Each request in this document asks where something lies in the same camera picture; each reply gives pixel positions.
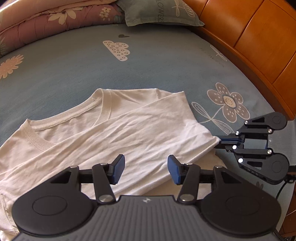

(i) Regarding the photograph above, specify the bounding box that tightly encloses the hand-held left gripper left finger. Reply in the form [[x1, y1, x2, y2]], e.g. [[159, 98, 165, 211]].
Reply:
[[50, 154, 126, 204]]

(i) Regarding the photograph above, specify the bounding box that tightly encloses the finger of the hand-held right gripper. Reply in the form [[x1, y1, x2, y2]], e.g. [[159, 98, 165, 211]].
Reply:
[[215, 142, 272, 166], [218, 114, 272, 142]]

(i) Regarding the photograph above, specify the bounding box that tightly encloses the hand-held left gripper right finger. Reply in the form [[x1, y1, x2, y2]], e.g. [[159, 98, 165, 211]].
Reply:
[[168, 155, 243, 204]]

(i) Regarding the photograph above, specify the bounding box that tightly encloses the white long-sleeve printed shirt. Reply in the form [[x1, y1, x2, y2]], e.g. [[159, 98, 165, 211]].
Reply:
[[0, 88, 228, 237]]

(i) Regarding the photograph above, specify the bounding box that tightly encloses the wooden bed headboard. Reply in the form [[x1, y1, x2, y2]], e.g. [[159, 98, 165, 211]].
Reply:
[[183, 0, 296, 121]]

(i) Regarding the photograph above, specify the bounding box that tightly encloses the blue floral bed sheet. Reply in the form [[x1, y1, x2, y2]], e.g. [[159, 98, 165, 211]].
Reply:
[[0, 23, 287, 209]]

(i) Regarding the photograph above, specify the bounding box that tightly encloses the teal floral pillow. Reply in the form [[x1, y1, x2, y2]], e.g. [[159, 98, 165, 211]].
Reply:
[[117, 0, 205, 27]]

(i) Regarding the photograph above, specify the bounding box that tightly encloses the folded pink floral quilt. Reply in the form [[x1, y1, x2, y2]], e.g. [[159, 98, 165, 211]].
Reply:
[[0, 0, 126, 56]]

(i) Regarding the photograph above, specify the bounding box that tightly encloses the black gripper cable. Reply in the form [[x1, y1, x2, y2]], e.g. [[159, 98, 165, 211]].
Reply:
[[276, 177, 296, 200]]

